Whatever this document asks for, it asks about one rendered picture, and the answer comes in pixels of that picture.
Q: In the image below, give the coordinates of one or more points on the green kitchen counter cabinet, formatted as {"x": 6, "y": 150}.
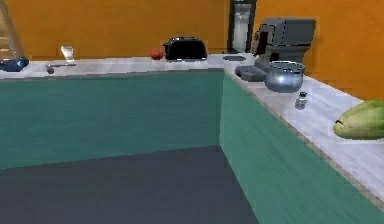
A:
{"x": 140, "y": 113}

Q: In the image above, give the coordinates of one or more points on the black toaster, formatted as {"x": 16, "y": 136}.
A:
{"x": 185, "y": 48}

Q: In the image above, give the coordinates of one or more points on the dark flat sponge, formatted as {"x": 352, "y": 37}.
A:
{"x": 234, "y": 58}

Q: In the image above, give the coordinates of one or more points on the red tomato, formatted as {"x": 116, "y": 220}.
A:
{"x": 156, "y": 54}

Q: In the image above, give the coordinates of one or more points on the black paper towel holder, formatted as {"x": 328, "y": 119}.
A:
{"x": 241, "y": 26}

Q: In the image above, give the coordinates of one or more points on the silver metal pot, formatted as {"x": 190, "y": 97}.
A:
{"x": 285, "y": 77}

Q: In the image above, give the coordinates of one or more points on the small grey salt shaker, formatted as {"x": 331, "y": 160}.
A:
{"x": 301, "y": 100}

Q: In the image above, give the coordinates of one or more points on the grey coffee machine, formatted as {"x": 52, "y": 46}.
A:
{"x": 280, "y": 43}

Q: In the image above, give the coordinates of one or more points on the silver sink faucet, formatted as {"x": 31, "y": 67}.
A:
{"x": 67, "y": 55}

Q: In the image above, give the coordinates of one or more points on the dark blue bowl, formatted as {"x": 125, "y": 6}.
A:
{"x": 14, "y": 64}

